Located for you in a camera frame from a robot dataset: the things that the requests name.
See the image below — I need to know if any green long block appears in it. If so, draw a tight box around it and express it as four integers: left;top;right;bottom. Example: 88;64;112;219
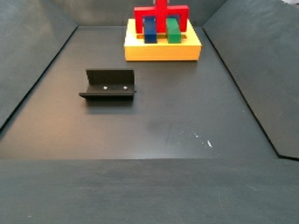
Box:
166;17;182;44

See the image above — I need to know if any red E-shaped block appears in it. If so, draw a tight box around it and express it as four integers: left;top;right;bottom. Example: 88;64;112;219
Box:
134;0;190;34

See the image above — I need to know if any black U-shaped holder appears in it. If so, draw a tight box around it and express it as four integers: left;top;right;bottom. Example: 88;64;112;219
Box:
79;68;136;100

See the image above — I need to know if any blue long block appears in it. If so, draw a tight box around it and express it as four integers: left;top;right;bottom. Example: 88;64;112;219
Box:
144;17;158;44

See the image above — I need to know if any yellow board base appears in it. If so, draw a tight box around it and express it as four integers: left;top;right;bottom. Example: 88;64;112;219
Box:
124;18;202;61

